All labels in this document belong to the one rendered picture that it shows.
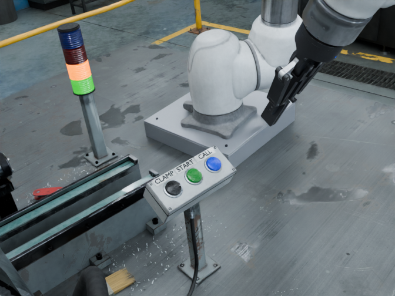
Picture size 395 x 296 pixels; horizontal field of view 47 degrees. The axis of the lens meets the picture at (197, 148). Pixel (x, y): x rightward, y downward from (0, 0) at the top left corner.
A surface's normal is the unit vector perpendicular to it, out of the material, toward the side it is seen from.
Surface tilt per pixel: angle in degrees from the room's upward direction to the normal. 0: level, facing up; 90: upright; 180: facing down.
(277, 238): 0
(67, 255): 90
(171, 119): 2
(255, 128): 2
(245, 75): 87
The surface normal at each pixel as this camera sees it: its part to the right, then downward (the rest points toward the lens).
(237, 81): 0.35, 0.48
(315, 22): -0.75, 0.42
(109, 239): 0.65, 0.37
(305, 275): -0.09, -0.83
